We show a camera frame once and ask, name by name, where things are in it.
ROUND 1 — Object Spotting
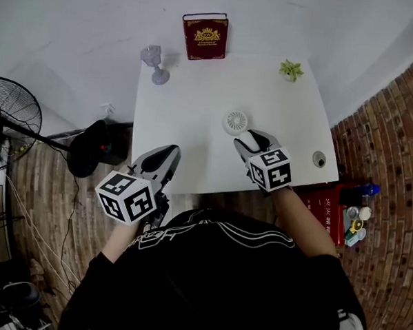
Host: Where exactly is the blue plastic bottle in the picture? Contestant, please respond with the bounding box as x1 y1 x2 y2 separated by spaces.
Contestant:
361 182 382 199

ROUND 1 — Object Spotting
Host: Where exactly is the small potted green plant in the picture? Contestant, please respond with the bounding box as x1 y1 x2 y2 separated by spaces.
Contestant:
278 58 306 84

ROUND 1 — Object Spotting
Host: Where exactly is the clear glass goblet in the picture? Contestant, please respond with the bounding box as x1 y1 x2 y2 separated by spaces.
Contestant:
138 43 173 87

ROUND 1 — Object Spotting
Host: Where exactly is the dark red hardcover book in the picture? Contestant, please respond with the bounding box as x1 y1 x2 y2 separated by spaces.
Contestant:
179 10 230 63

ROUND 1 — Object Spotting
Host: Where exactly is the person's left forearm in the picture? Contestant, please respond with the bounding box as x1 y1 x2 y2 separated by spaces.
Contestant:
100 216 146 266

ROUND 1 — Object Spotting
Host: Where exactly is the black standing pedestal fan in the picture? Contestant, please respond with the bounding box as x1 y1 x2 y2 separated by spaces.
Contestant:
0 76 133 182

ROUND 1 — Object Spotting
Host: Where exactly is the person's right forearm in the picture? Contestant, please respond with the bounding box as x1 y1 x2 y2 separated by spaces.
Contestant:
266 185 342 261

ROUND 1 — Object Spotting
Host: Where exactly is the black floor cable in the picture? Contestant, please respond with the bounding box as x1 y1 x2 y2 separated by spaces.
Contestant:
57 174 85 293

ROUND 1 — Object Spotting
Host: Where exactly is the small black box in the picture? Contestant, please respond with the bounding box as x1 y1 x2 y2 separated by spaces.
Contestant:
339 188 364 207

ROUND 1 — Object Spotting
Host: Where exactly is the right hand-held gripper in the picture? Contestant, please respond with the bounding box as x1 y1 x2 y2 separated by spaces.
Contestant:
230 129 295 194

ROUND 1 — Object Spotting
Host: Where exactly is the pale green plastic container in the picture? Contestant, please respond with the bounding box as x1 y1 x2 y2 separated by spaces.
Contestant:
343 226 367 249

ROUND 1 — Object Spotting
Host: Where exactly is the black office chair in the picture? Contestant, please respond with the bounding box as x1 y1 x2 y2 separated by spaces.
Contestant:
0 258 57 330

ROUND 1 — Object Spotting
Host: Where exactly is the small white handheld fan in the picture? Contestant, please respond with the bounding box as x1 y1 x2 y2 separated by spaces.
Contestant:
221 109 263 153

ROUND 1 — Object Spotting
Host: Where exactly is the round grey cable grommet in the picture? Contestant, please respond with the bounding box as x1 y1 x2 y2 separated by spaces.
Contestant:
311 150 328 169

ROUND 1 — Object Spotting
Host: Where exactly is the red cardboard box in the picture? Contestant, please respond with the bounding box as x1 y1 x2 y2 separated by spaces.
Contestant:
293 180 360 248

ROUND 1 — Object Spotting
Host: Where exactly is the person's black printed shirt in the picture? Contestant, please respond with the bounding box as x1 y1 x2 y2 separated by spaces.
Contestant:
57 200 374 330

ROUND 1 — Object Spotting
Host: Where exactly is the white floor cable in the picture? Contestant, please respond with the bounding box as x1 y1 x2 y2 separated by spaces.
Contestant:
0 172 85 289

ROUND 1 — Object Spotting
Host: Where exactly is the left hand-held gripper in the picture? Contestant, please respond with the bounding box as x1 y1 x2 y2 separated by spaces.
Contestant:
92 140 183 229

